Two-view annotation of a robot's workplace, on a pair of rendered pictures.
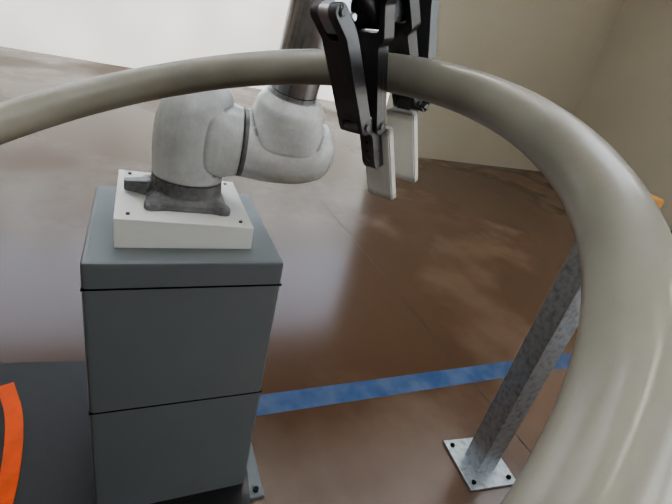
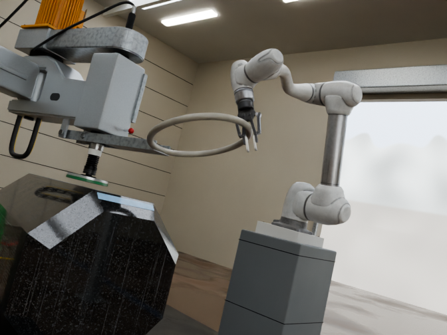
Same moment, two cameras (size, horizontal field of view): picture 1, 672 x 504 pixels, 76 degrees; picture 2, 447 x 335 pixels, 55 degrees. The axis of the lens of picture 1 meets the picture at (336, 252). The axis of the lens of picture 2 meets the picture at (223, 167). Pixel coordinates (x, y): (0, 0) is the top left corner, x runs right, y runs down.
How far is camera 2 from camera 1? 1.89 m
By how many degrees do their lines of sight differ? 76
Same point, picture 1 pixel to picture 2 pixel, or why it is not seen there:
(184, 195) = (284, 221)
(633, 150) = not seen: outside the picture
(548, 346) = not seen: outside the picture
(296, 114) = (321, 187)
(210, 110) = (297, 189)
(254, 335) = (285, 282)
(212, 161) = (295, 207)
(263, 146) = (311, 201)
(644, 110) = not seen: outside the picture
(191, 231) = (277, 229)
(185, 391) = (255, 304)
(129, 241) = (259, 230)
